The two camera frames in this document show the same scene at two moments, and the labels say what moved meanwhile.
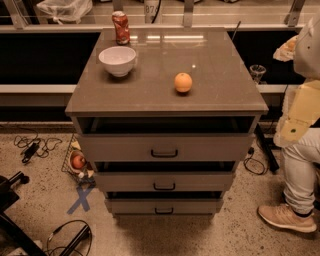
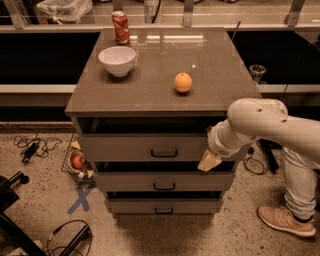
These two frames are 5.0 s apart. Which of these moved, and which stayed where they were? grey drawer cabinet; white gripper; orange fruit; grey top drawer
Moved: white gripper
Stayed: grey drawer cabinet; orange fruit; grey top drawer
